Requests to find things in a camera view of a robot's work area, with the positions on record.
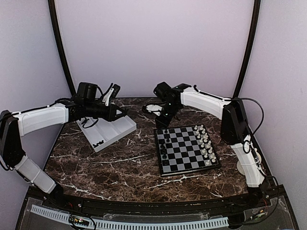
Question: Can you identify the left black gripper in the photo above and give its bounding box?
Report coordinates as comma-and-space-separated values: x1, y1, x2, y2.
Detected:
84, 102, 127, 122

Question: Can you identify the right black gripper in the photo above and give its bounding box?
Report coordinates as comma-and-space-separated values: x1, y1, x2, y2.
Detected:
155, 102, 179, 128

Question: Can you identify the black chess pawn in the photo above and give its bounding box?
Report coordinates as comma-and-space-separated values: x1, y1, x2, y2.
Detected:
160, 143, 166, 149

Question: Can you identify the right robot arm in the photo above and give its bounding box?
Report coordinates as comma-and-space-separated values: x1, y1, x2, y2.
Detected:
145, 82, 269, 208

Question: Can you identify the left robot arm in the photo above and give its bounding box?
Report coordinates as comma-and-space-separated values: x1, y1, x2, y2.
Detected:
0, 82, 127, 209

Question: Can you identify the black pieces pile in tray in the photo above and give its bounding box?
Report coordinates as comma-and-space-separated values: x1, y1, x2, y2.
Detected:
93, 140, 104, 148

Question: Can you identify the black white chess board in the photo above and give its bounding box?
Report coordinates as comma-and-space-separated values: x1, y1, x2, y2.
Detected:
153, 125, 221, 177

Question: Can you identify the white chess pieces row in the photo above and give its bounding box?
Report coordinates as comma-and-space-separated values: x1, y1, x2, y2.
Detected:
193, 125, 217, 166

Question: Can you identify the white plastic tray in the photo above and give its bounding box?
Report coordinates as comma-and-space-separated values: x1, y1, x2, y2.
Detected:
76, 116, 137, 152

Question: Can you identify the cream ribbed mug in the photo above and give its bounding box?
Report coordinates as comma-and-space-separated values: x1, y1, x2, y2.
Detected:
236, 161, 245, 175

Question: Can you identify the black front rail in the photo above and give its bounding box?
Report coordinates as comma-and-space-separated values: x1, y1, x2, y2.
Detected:
20, 185, 287, 217

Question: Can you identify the white cable duct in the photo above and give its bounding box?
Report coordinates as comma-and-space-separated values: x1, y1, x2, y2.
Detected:
30, 205, 229, 230

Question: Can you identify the right black frame post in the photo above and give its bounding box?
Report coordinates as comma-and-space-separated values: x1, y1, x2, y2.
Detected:
232, 0, 261, 98

